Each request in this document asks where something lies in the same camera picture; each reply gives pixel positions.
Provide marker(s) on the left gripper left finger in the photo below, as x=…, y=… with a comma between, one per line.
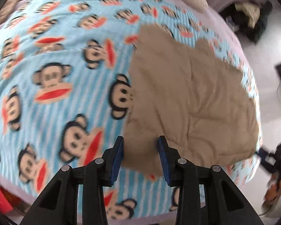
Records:
x=112, y=162

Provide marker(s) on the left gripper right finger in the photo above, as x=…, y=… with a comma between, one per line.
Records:
x=169, y=158

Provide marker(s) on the tan puffer jacket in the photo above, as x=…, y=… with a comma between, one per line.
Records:
x=191, y=97

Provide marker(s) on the dark clothes pile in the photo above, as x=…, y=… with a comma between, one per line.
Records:
x=249, y=18

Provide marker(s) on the person's right hand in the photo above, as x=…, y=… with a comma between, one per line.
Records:
x=273, y=192

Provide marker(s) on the blue striped monkey blanket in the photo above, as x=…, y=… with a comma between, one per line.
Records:
x=72, y=86

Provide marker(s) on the red object near bed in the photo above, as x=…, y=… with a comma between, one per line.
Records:
x=8, y=201

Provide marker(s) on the lilac bed sheet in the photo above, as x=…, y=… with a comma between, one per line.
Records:
x=213, y=11

